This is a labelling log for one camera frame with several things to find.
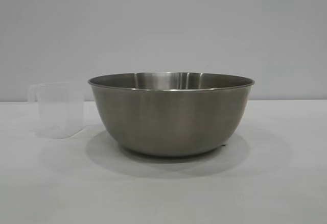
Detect translucent plastic measuring cup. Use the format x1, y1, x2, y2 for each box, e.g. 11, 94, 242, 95
27, 82, 79, 139

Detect stainless steel mixing bowl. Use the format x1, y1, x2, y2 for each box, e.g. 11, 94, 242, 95
87, 71, 255, 158

